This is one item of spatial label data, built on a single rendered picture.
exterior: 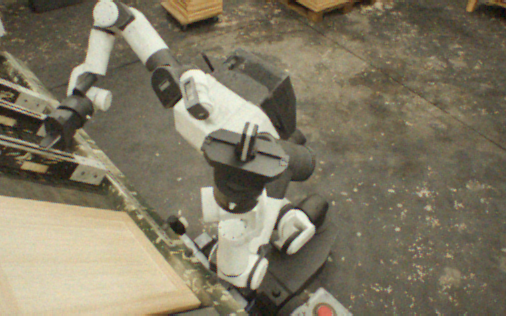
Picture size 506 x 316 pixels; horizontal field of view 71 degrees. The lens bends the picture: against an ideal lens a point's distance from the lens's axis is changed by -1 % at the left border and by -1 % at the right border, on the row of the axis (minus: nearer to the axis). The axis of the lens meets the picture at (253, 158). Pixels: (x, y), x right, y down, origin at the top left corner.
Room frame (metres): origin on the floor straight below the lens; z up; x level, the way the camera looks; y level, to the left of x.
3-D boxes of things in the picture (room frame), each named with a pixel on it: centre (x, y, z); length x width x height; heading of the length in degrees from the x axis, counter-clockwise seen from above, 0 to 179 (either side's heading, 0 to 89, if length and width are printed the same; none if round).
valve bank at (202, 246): (0.63, 0.15, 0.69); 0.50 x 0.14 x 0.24; 43
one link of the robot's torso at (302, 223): (1.02, -0.20, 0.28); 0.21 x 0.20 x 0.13; 133
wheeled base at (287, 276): (1.00, -0.17, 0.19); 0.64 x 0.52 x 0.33; 133
